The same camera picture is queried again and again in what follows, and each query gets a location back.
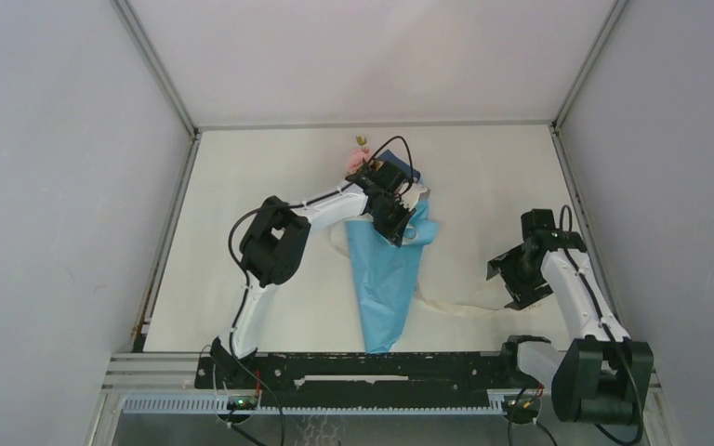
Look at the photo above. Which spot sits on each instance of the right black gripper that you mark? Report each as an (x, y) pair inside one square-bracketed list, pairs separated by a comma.
[(522, 293)]

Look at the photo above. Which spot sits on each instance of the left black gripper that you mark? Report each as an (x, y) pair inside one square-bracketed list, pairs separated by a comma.
[(395, 233)]

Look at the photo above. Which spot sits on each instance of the pink rose stem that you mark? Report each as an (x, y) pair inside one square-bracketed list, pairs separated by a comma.
[(359, 156)]

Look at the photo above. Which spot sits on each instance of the blue wrapping paper sheet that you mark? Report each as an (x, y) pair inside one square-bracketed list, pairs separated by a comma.
[(385, 277)]

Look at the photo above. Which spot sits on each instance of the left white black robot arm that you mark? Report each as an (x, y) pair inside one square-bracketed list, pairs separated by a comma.
[(275, 240)]

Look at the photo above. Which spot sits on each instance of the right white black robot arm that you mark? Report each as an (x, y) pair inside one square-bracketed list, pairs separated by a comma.
[(603, 377)]

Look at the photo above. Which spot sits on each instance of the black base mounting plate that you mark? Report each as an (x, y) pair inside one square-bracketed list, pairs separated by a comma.
[(414, 381)]

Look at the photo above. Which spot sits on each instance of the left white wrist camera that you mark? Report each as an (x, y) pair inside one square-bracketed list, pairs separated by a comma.
[(416, 194)]

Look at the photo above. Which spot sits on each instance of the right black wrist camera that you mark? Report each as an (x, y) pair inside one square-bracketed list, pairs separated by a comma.
[(537, 219)]

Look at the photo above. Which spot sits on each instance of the aluminium front frame rail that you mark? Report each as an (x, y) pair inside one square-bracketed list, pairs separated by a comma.
[(178, 370)]

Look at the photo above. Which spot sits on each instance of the white slotted cable duct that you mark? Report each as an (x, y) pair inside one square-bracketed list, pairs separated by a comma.
[(209, 404)]

